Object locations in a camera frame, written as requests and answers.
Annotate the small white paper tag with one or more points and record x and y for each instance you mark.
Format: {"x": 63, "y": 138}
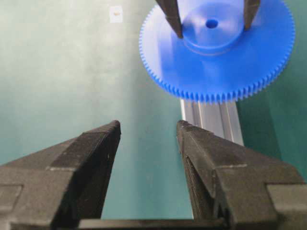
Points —
{"x": 116, "y": 14}

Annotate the silver aluminium extrusion rail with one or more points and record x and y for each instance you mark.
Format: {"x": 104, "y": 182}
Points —
{"x": 221, "y": 119}

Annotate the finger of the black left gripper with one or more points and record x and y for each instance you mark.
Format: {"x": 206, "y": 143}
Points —
{"x": 250, "y": 10}
{"x": 171, "y": 12}

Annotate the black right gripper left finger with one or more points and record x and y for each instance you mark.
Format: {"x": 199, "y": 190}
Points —
{"x": 60, "y": 185}

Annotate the large blue plastic gear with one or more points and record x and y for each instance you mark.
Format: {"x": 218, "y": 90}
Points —
{"x": 217, "y": 60}

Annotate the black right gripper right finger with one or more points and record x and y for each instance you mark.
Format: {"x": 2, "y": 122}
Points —
{"x": 247, "y": 189}

